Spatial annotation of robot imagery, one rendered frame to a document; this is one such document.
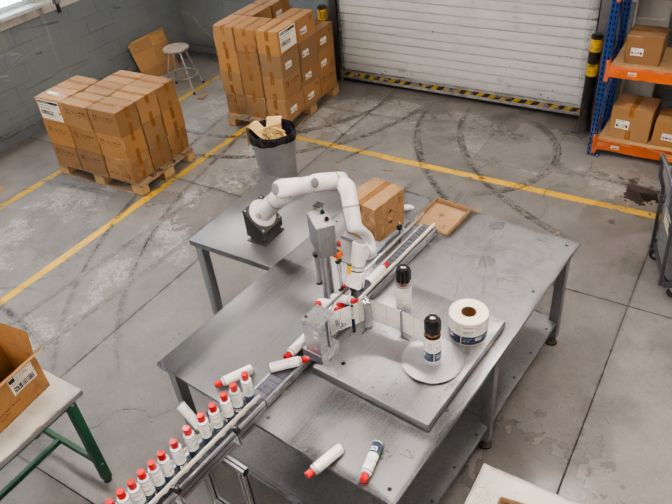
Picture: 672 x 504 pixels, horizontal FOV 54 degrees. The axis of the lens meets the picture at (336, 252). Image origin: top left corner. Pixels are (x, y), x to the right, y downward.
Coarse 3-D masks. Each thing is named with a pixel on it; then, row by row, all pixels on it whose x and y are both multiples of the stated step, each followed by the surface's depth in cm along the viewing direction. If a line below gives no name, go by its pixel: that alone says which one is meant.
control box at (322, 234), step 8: (312, 216) 332; (320, 216) 331; (328, 216) 331; (312, 224) 328; (320, 224) 326; (328, 224) 325; (312, 232) 334; (320, 232) 325; (328, 232) 326; (312, 240) 340; (320, 240) 327; (328, 240) 329; (320, 248) 330; (328, 248) 332; (336, 248) 334; (320, 256) 333; (328, 256) 335
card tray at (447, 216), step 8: (440, 200) 444; (432, 208) 441; (440, 208) 441; (448, 208) 440; (456, 208) 439; (464, 208) 435; (416, 216) 429; (424, 216) 435; (432, 216) 434; (440, 216) 433; (448, 216) 433; (456, 216) 432; (464, 216) 428; (416, 224) 428; (440, 224) 426; (448, 224) 425; (456, 224) 421; (440, 232) 419; (448, 232) 415
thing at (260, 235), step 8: (248, 208) 419; (248, 216) 417; (280, 216) 431; (248, 224) 421; (256, 224) 418; (272, 224) 425; (280, 224) 433; (248, 232) 426; (256, 232) 421; (264, 232) 419; (272, 232) 427; (280, 232) 434; (248, 240) 430; (256, 240) 426; (264, 240) 421; (272, 240) 428
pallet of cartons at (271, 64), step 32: (288, 0) 755; (224, 32) 687; (256, 32) 666; (288, 32) 673; (320, 32) 727; (224, 64) 713; (256, 64) 691; (288, 64) 686; (320, 64) 745; (256, 96) 717; (288, 96) 703; (320, 96) 763
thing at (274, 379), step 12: (420, 228) 417; (432, 228) 416; (408, 240) 408; (420, 240) 407; (396, 252) 399; (408, 252) 398; (396, 264) 390; (276, 372) 330; (288, 372) 330; (264, 384) 325; (276, 384) 324; (264, 396) 318
